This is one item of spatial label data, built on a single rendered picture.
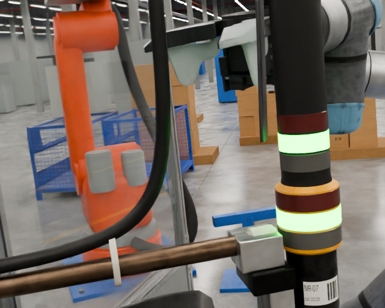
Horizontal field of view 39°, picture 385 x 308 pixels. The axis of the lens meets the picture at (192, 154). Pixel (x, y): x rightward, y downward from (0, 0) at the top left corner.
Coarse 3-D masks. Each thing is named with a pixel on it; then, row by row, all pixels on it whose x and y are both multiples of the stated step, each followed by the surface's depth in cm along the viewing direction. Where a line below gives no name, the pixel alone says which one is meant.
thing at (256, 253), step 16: (240, 240) 35; (256, 240) 35; (272, 240) 35; (240, 256) 35; (256, 256) 35; (272, 256) 35; (240, 272) 37; (256, 272) 35; (272, 272) 35; (288, 272) 35; (256, 288) 35; (272, 288) 35; (288, 288) 35; (272, 304) 36; (288, 304) 36
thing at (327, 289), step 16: (288, 256) 37; (304, 256) 36; (320, 256) 36; (336, 256) 37; (304, 272) 36; (320, 272) 36; (336, 272) 37; (304, 288) 36; (320, 288) 36; (336, 288) 37; (304, 304) 37; (320, 304) 36; (336, 304) 37
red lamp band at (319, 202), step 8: (328, 192) 35; (336, 192) 35; (280, 200) 36; (288, 200) 35; (296, 200) 35; (304, 200) 35; (312, 200) 35; (320, 200) 35; (328, 200) 35; (336, 200) 35; (280, 208) 36; (288, 208) 35; (296, 208) 35; (304, 208) 35; (312, 208) 35; (320, 208) 35; (328, 208) 35
